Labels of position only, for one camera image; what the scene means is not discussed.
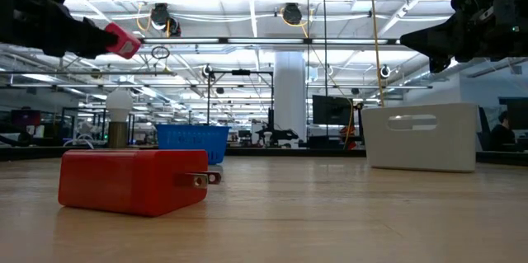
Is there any white pillar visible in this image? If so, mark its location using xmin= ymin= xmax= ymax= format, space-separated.
xmin=274 ymin=51 xmax=307 ymax=143

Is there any black monitor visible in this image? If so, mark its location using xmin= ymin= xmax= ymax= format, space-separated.
xmin=312 ymin=94 xmax=355 ymax=126
xmin=506 ymin=101 xmax=528 ymax=131

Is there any red wall charger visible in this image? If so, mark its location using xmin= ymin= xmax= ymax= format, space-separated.
xmin=57 ymin=149 xmax=223 ymax=218

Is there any white light bulb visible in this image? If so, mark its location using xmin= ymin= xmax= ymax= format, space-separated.
xmin=105 ymin=88 xmax=134 ymax=151

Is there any yellow hanging cable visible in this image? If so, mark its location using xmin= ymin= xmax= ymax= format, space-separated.
xmin=368 ymin=0 xmax=387 ymax=107

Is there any pink wall charger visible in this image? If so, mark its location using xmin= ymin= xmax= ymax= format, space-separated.
xmin=104 ymin=22 xmax=143 ymax=60

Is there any person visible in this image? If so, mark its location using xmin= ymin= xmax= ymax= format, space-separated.
xmin=488 ymin=110 xmax=516 ymax=152

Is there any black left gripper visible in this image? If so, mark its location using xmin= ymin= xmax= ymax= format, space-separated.
xmin=0 ymin=0 xmax=120 ymax=59

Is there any long ceiling light bar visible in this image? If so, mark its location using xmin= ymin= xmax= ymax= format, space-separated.
xmin=135 ymin=36 xmax=401 ymax=46

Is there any black hanging cable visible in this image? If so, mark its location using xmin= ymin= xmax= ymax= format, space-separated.
xmin=304 ymin=0 xmax=311 ymax=103
xmin=320 ymin=0 xmax=329 ymax=136

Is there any white plastic bin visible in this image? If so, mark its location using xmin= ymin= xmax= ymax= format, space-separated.
xmin=361 ymin=101 xmax=479 ymax=173

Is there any blue plastic basket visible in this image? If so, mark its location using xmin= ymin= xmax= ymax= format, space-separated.
xmin=155 ymin=124 xmax=231 ymax=166

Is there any black ceiling cable reel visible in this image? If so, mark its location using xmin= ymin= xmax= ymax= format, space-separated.
xmin=150 ymin=2 xmax=171 ymax=26
xmin=282 ymin=2 xmax=303 ymax=26

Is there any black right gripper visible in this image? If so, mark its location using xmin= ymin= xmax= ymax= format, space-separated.
xmin=399 ymin=0 xmax=528 ymax=73

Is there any maroon screen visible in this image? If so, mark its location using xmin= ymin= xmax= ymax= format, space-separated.
xmin=11 ymin=109 xmax=41 ymax=127

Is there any black aluminium table frame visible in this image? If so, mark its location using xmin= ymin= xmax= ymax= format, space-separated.
xmin=0 ymin=146 xmax=528 ymax=167

